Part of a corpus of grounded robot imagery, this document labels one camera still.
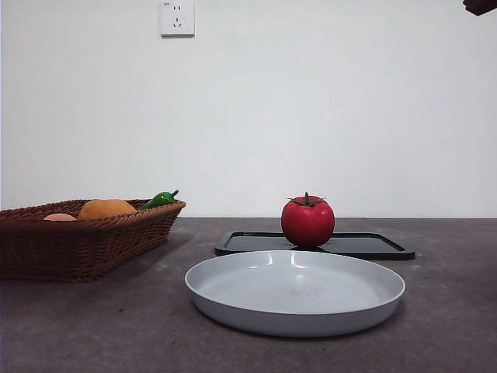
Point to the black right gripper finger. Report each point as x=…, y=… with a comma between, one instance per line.
x=483, y=5

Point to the red tomato with green stem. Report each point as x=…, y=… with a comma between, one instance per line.
x=308, y=223

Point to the black rectangular tray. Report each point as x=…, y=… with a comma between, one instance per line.
x=369, y=245

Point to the pale grey round plate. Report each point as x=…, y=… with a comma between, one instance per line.
x=295, y=307

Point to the green pepper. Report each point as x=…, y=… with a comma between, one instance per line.
x=157, y=200

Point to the orange round fruit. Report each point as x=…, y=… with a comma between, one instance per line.
x=105, y=208

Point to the brown wicker basket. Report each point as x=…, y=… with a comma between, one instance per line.
x=77, y=248

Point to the pink round vegetable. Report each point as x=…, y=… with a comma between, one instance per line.
x=59, y=217

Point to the white wall socket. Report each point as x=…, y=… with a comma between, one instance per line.
x=178, y=19

